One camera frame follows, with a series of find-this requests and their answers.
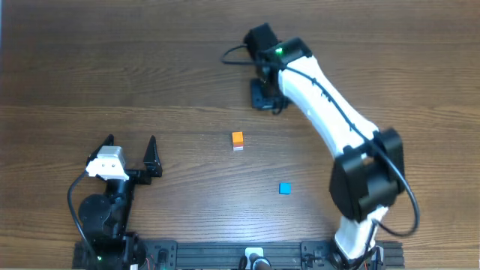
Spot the mounting rail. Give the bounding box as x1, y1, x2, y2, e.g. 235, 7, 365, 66
73, 239, 407, 270

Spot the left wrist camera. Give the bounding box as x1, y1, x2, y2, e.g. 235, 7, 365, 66
85, 145, 131, 182

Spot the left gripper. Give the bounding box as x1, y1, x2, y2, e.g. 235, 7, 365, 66
86, 133, 164, 186

